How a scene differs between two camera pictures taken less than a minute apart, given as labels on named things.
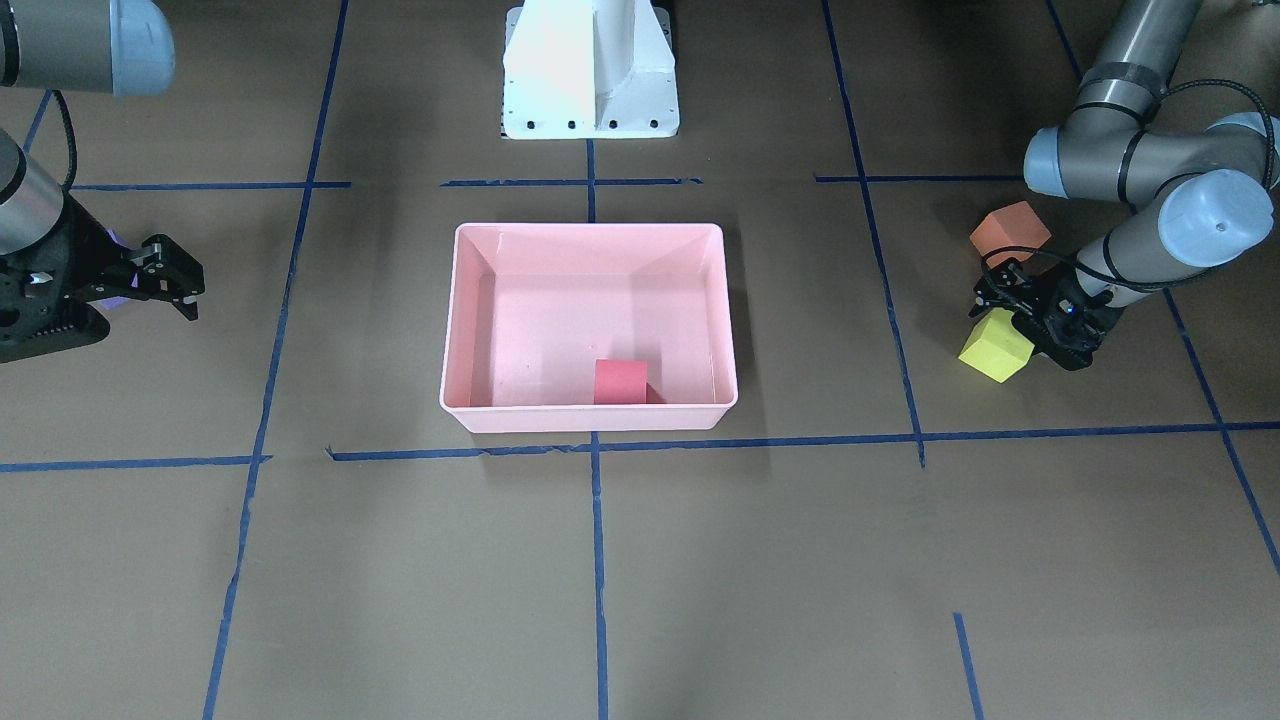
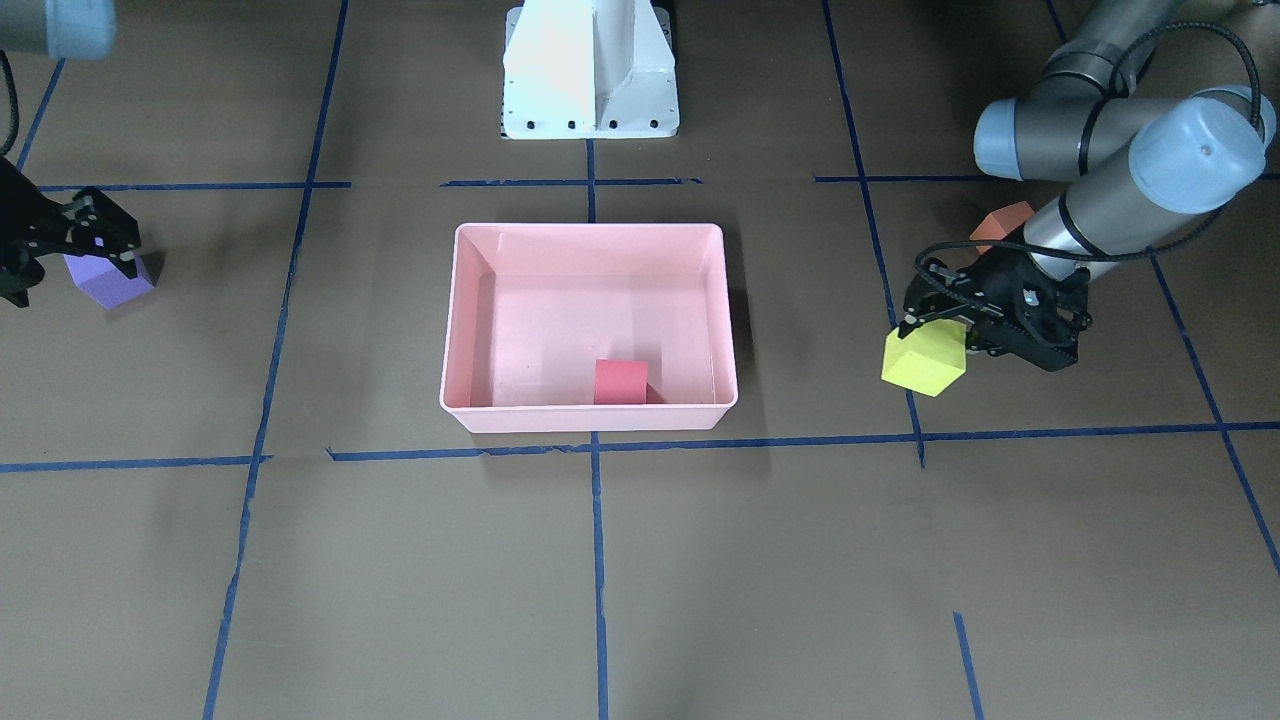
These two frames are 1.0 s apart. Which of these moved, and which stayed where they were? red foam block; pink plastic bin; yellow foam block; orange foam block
Moved: yellow foam block
Stayed: orange foam block; pink plastic bin; red foam block
